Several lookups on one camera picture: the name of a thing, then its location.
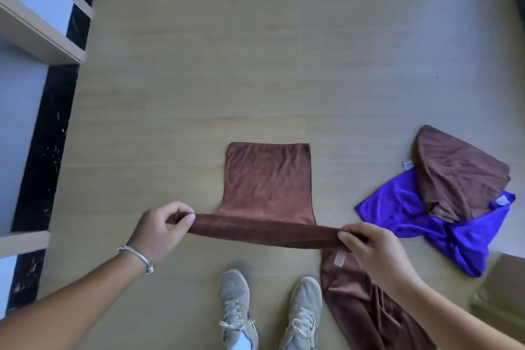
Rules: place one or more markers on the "person's left hand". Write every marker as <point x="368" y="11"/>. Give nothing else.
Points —
<point x="158" y="230"/>

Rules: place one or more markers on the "person's right hand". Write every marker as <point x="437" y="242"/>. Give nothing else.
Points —
<point x="381" y="259"/>

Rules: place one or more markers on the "purple towel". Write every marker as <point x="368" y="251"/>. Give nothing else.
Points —
<point x="393" y="210"/>

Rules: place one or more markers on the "brown towel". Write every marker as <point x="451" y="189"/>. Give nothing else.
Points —
<point x="357" y="308"/>
<point x="455" y="173"/>
<point x="266" y="181"/>

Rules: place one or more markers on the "person's left forearm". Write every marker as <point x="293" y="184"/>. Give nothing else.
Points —
<point x="69" y="308"/>

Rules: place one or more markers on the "person's right forearm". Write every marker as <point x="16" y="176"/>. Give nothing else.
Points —
<point x="459" y="321"/>

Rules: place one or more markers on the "person's right grey sneaker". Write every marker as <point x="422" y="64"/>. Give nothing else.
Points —
<point x="305" y="300"/>

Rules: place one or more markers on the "person's grey sneaker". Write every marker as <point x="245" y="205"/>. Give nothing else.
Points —
<point x="305" y="300"/>
<point x="234" y="292"/>

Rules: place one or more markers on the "person's left grey sneaker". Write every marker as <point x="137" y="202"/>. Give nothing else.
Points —
<point x="234" y="292"/>

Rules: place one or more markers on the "person's left white sock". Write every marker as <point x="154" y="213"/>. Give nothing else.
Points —
<point x="244" y="341"/>

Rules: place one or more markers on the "brown cardboard box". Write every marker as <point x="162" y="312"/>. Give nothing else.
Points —
<point x="508" y="280"/>

